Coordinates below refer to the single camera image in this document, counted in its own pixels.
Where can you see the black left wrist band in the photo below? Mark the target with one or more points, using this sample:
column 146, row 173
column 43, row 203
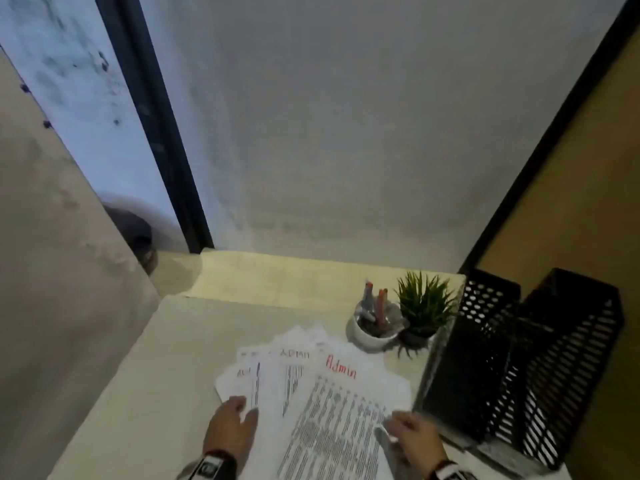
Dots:
column 215, row 467

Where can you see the green plant in black pot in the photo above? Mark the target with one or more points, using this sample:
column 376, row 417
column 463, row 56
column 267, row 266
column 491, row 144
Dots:
column 425, row 304

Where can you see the black edge trim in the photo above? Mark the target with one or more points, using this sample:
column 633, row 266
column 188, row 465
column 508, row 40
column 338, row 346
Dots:
column 550, row 134

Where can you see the white pen cup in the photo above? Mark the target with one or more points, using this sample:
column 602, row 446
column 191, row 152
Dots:
column 367, row 340

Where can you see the person's right hand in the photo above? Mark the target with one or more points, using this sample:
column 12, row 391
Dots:
column 417, row 439

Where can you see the light wooden ledge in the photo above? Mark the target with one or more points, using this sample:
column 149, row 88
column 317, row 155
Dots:
column 275, row 279

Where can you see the pile of printed papers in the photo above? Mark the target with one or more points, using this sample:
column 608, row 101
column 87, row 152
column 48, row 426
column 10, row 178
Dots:
column 280, row 364

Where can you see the dark round object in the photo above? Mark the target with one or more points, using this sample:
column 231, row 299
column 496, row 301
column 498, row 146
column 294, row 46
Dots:
column 132, row 234

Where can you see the white table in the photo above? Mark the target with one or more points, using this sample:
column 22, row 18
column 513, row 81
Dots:
column 150, row 394

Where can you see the black window frame post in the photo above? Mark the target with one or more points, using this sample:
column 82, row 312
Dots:
column 160, row 134

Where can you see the black ADMIN file holder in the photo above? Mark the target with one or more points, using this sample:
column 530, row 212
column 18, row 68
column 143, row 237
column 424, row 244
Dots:
column 460, row 374

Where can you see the frosted window glass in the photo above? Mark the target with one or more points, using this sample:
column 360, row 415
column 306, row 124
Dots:
column 75, row 94

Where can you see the person's left hand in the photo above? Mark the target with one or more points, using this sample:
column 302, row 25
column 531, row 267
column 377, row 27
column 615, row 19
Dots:
column 230, row 429

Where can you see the red-capped marker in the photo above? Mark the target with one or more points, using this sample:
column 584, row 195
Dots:
column 368, row 299

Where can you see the orange pen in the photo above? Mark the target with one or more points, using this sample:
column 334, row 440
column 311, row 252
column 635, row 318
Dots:
column 382, row 307

